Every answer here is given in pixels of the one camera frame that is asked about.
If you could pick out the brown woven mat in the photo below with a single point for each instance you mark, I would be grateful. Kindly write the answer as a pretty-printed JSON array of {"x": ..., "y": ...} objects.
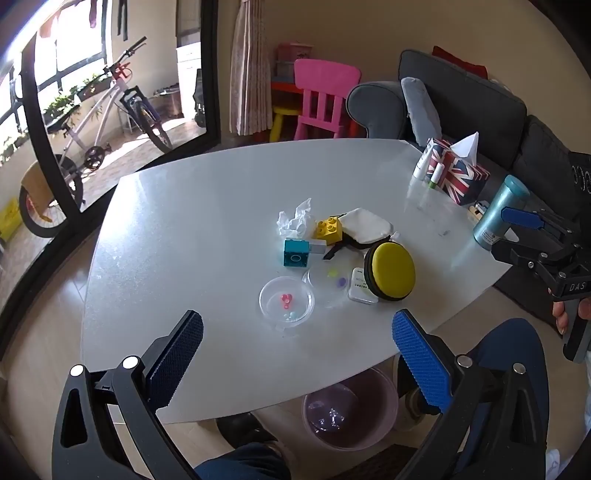
[{"x": 392, "y": 461}]

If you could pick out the dark grey sofa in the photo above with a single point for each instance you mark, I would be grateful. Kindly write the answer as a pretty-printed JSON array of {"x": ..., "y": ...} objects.
[{"x": 461, "y": 87}]

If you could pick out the clear round plastic dish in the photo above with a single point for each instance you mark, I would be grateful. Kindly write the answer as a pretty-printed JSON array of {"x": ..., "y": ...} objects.
[{"x": 272, "y": 302}]

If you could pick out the pink plastic beads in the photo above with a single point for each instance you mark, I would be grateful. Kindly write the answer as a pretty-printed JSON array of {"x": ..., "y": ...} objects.
[{"x": 286, "y": 301}]

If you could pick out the yellow crate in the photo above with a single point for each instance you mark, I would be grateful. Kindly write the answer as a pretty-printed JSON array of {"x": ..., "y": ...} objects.
[{"x": 10, "y": 219}]

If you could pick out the red cushion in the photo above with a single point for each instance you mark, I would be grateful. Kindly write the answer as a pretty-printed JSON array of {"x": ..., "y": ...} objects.
[{"x": 461, "y": 62}]

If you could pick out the person's left shoe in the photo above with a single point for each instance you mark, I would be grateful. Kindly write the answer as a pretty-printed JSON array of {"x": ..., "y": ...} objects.
[{"x": 242, "y": 429}]

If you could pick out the yellow round case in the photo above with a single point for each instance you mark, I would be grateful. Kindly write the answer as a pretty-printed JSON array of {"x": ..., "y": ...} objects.
[{"x": 392, "y": 270}]

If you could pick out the person's right shoe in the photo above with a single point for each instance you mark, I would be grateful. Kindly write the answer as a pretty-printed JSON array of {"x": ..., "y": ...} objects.
[{"x": 412, "y": 401}]

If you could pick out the patterned curtain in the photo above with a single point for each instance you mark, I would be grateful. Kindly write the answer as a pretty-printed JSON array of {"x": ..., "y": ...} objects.
[{"x": 251, "y": 69}]

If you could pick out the person's left leg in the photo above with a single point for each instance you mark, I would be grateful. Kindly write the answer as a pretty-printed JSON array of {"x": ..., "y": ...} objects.
[{"x": 240, "y": 464}]

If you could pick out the clear round dish lid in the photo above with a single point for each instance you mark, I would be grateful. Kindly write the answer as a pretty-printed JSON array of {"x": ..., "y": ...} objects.
[{"x": 323, "y": 295}]

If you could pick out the white cabinet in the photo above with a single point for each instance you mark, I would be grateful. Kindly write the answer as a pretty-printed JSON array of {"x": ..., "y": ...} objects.
[{"x": 187, "y": 69}]

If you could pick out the person's right leg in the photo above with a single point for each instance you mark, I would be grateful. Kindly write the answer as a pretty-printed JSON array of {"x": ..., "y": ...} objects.
[{"x": 503, "y": 341}]

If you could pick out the light grey cushion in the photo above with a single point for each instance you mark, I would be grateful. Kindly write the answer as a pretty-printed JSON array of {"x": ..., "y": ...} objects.
[{"x": 418, "y": 110}]

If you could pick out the hanging dark garment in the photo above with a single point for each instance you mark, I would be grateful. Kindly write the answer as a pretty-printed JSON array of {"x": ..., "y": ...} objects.
[{"x": 122, "y": 18}]

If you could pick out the long planter with plants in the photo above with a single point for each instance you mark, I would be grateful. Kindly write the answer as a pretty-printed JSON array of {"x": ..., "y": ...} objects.
[{"x": 92, "y": 85}]

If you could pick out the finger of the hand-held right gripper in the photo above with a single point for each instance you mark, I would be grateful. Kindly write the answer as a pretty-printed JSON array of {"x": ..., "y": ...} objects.
[
  {"x": 519, "y": 217},
  {"x": 512, "y": 254}
]

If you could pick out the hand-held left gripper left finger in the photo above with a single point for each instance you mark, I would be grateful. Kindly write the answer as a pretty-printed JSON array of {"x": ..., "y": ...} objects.
[{"x": 178, "y": 355}]

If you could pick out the small white box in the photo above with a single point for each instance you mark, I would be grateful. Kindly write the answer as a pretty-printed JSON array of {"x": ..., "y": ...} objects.
[{"x": 319, "y": 247}]

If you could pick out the teal toy brick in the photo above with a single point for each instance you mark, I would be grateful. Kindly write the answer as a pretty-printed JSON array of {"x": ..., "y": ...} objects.
[{"x": 296, "y": 254}]

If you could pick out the pink child chair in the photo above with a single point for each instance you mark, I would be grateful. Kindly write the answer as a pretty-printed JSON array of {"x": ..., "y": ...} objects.
[{"x": 325, "y": 76}]

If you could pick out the white bicycle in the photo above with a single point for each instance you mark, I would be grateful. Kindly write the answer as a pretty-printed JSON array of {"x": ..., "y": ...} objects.
[{"x": 153, "y": 130}]

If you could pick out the flag print tissue box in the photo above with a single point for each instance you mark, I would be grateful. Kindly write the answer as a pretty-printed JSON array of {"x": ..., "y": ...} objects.
[{"x": 457, "y": 177}]

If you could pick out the person's right hand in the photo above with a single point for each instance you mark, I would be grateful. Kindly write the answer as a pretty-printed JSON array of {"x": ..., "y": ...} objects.
[{"x": 561, "y": 318}]

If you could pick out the cardboard box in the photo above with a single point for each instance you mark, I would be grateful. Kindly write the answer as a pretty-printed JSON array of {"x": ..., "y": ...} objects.
[{"x": 34, "y": 184}]

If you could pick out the grey storage box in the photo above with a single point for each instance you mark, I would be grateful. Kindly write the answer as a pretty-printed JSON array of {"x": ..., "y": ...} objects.
[{"x": 285, "y": 69}]

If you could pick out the white tube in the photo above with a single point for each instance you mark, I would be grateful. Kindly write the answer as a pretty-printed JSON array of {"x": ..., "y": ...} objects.
[{"x": 421, "y": 168}]

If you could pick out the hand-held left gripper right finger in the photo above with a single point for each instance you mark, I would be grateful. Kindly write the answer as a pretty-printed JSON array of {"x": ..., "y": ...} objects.
[{"x": 422, "y": 364}]

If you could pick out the red small table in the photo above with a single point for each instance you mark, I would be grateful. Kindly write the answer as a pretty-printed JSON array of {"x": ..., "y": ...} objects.
[{"x": 284, "y": 86}]

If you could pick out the white stick with green cap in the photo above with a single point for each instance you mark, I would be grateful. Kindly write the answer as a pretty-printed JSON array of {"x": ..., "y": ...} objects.
[{"x": 436, "y": 175}]

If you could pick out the white tissue sheet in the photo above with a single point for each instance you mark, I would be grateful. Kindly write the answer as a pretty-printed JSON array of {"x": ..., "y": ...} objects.
[{"x": 466, "y": 147}]

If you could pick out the person's shoe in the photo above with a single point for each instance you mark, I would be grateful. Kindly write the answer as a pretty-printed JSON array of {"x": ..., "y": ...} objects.
[
  {"x": 412, "y": 401},
  {"x": 242, "y": 429}
]

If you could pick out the black sliding door frame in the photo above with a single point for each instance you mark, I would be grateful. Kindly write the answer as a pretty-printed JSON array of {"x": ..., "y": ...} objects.
[{"x": 210, "y": 69}]

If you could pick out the person's leg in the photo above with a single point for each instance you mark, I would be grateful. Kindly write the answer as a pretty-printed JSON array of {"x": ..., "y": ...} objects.
[
  {"x": 240, "y": 464},
  {"x": 503, "y": 341}
]

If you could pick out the hanging purple garment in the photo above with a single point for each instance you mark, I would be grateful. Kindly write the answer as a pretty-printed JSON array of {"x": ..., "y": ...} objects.
[{"x": 93, "y": 14}]

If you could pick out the teal bottle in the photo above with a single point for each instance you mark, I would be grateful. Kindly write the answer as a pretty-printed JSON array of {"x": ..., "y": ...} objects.
[{"x": 496, "y": 217}]

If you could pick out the yellow stool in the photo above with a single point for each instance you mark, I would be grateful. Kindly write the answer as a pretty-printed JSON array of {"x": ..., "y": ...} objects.
[{"x": 286, "y": 110}]

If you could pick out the pink storage box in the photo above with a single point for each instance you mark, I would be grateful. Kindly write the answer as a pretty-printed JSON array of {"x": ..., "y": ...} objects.
[{"x": 295, "y": 51}]

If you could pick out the pink trash bin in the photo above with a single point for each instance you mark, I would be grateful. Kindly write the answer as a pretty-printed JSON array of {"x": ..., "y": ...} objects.
[{"x": 364, "y": 431}]

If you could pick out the black trolley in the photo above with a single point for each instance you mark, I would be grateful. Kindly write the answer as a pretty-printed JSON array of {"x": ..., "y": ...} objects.
[{"x": 199, "y": 97}]

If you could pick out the yellow toy brick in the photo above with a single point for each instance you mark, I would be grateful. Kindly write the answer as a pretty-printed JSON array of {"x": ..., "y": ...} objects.
[{"x": 328, "y": 229}]

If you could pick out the white square card box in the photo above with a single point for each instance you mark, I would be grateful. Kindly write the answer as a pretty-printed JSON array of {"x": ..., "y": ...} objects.
[{"x": 358, "y": 287}]

